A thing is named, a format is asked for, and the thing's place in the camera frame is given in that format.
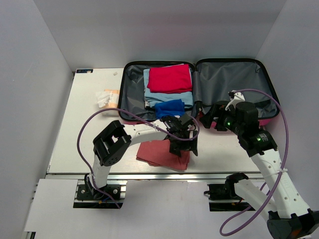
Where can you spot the bright red garment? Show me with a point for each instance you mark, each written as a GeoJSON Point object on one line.
{"type": "Point", "coordinates": [170, 80]}

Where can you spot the salmon pink garment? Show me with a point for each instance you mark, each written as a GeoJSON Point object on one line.
{"type": "Point", "coordinates": [156, 153]}

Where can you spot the orange tissue pack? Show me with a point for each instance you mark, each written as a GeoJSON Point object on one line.
{"type": "Point", "coordinates": [107, 99]}

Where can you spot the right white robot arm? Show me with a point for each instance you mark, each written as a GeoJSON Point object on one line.
{"type": "Point", "coordinates": [287, 215]}

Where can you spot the pink hard-shell suitcase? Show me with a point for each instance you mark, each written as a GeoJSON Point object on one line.
{"type": "Point", "coordinates": [212, 79]}

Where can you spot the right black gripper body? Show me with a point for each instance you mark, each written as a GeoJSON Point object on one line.
{"type": "Point", "coordinates": [227, 119]}

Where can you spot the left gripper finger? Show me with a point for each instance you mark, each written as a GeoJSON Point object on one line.
{"type": "Point", "coordinates": [191, 145]}
{"type": "Point", "coordinates": [176, 147]}

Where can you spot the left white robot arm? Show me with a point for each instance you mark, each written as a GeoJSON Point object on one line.
{"type": "Point", "coordinates": [110, 145]}

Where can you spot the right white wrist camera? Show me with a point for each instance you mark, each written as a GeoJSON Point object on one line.
{"type": "Point", "coordinates": [235, 98]}

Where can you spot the newspaper print garment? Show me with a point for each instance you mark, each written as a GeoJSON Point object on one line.
{"type": "Point", "coordinates": [147, 105]}

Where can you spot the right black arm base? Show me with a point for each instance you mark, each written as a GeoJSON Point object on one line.
{"type": "Point", "coordinates": [222, 197]}

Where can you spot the light blue garment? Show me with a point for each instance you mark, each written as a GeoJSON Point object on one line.
{"type": "Point", "coordinates": [154, 98]}

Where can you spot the blue label sticker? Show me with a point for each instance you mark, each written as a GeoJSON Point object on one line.
{"type": "Point", "coordinates": [84, 71]}

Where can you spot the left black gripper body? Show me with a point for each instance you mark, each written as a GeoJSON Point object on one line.
{"type": "Point", "coordinates": [185, 143]}

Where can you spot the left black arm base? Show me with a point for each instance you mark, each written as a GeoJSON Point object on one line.
{"type": "Point", "coordinates": [87, 197]}

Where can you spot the royal blue towel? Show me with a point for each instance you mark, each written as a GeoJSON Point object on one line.
{"type": "Point", "coordinates": [169, 108]}

